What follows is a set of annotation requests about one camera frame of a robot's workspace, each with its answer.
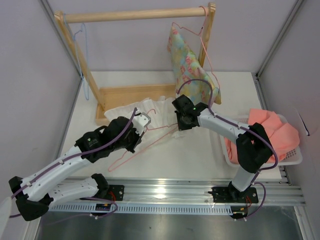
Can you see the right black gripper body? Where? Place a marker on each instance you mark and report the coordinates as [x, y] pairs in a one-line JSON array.
[[182, 124]]

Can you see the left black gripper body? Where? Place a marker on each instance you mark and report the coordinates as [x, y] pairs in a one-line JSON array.
[[129, 143]]

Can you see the white pleated skirt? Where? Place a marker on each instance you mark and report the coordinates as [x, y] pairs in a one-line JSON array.
[[161, 112]]

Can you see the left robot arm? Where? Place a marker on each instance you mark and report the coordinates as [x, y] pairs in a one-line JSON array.
[[36, 194]]

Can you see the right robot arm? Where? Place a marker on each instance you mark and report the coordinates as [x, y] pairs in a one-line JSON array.
[[252, 143]]

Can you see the colourful floral patterned garment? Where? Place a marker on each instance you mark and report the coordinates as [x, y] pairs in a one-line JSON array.
[[190, 78]]

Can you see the wooden clothes rack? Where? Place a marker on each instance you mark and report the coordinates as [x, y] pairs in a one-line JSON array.
[[112, 97]]

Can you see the pink cloth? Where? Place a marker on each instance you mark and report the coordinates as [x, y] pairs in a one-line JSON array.
[[283, 137]]

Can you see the white plastic basket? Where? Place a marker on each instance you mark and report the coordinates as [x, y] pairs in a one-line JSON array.
[[293, 157]]

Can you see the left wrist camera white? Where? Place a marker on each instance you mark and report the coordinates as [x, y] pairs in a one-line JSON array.
[[140, 122]]

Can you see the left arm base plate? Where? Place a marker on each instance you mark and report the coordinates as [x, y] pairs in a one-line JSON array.
[[114, 193]]

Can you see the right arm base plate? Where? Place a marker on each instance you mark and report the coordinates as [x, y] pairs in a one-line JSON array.
[[220, 195]]

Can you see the perforated cable duct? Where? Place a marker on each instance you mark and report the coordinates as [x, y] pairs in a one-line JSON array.
[[128, 208]]

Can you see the aluminium mounting rail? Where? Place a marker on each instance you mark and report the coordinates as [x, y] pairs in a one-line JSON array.
[[195, 192]]

